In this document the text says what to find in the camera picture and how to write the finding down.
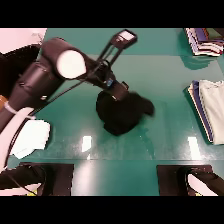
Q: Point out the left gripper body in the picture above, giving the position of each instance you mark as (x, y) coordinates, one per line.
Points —
(118, 90)

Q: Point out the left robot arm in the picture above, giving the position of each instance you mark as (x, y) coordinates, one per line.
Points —
(40, 78)

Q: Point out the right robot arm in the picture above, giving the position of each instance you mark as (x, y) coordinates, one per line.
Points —
(206, 184)

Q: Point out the beige garment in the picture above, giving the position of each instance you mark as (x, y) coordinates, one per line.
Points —
(190, 91)

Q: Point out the blue garment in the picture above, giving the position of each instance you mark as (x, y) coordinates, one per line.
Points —
(200, 103)

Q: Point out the white garment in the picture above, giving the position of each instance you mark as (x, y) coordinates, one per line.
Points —
(33, 136)

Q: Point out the cream T-shirt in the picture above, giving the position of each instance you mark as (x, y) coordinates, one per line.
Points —
(215, 110)

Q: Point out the heap of clothes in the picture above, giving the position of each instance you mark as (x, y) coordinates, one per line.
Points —
(206, 41)

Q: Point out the pale pink garment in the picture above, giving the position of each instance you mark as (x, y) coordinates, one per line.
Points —
(16, 38)

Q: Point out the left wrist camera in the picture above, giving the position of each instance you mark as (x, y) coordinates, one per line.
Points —
(125, 37)

